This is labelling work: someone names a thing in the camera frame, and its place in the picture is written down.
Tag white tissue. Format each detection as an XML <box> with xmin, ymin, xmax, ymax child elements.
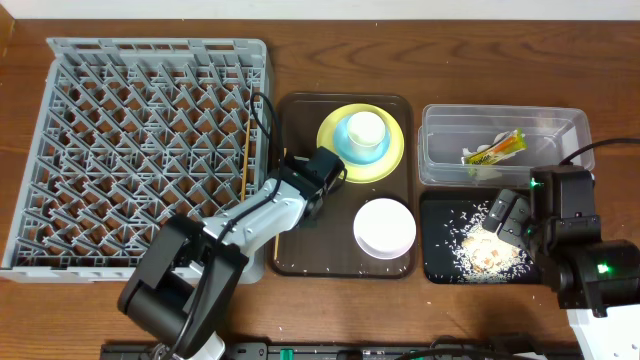
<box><xmin>469</xmin><ymin>162</ymin><xmax>499</xmax><ymax>180</ymax></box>

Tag yellow-green plate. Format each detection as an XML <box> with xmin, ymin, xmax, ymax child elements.
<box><xmin>316</xmin><ymin>103</ymin><xmax>405</xmax><ymax>184</ymax></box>

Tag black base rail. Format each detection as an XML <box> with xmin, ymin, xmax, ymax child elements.
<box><xmin>99</xmin><ymin>334</ymin><xmax>581</xmax><ymax>360</ymax></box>

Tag pale green cup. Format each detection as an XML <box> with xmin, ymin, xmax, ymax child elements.
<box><xmin>347</xmin><ymin>111</ymin><xmax>386</xmax><ymax>148</ymax></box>

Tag white bowl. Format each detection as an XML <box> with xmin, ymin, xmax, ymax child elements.
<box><xmin>353</xmin><ymin>198</ymin><xmax>417</xmax><ymax>260</ymax></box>

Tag clear plastic container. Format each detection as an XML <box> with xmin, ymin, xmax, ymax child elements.
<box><xmin>418</xmin><ymin>104</ymin><xmax>592</xmax><ymax>189</ymax></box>

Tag rice and food scraps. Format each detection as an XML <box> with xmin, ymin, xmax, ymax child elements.
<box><xmin>434</xmin><ymin>199</ymin><xmax>534</xmax><ymax>284</ymax></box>

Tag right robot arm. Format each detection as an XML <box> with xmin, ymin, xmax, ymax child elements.
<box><xmin>483</xmin><ymin>165</ymin><xmax>639</xmax><ymax>359</ymax></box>

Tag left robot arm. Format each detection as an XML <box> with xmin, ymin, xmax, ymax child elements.
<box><xmin>117</xmin><ymin>147</ymin><xmax>346</xmax><ymax>359</ymax></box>

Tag light blue saucer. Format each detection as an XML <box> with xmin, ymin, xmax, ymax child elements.
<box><xmin>333</xmin><ymin>114</ymin><xmax>390</xmax><ymax>165</ymax></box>

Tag grey dish rack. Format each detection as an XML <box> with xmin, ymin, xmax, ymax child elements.
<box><xmin>1</xmin><ymin>38</ymin><xmax>273</xmax><ymax>283</ymax></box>

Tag green snack wrapper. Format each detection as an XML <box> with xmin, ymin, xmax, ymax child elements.
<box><xmin>461</xmin><ymin>128</ymin><xmax>528</xmax><ymax>165</ymax></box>

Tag black waste tray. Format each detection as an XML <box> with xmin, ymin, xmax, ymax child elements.
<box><xmin>418</xmin><ymin>188</ymin><xmax>564</xmax><ymax>285</ymax></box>

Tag dark brown serving tray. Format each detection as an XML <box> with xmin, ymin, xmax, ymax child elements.
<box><xmin>271</xmin><ymin>93</ymin><xmax>417</xmax><ymax>279</ymax></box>

